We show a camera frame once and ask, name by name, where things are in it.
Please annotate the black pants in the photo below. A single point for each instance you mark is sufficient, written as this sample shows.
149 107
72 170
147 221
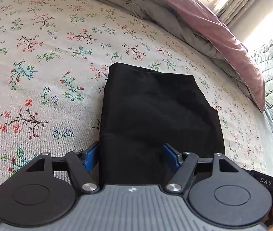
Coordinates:
155 115

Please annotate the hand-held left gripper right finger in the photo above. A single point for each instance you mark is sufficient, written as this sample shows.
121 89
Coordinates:
170 152

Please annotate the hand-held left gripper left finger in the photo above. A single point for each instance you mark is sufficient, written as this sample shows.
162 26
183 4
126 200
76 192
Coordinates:
90 157

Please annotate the grey-green blanket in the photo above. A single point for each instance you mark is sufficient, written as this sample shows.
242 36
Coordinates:
151 4

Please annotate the floral bed sheet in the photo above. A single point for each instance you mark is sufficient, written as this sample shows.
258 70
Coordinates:
42 60

